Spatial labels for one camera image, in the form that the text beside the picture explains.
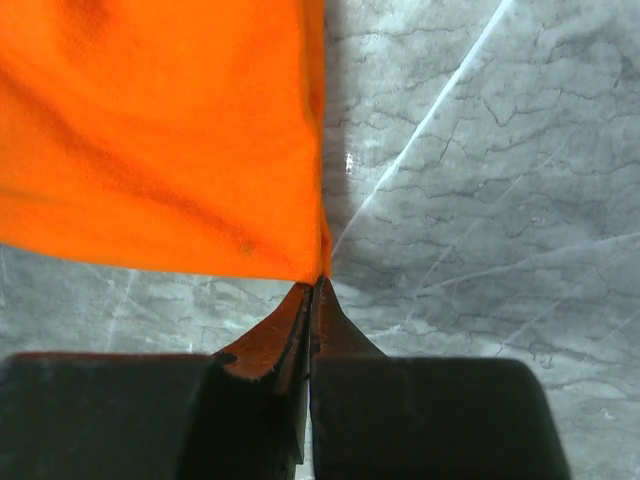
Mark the orange t shirt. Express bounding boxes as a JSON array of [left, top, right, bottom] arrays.
[[1, 0, 331, 284]]

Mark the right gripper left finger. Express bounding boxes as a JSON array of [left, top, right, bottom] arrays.
[[1, 284, 312, 479]]

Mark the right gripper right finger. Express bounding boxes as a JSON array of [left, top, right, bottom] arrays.
[[309, 279, 571, 479]]

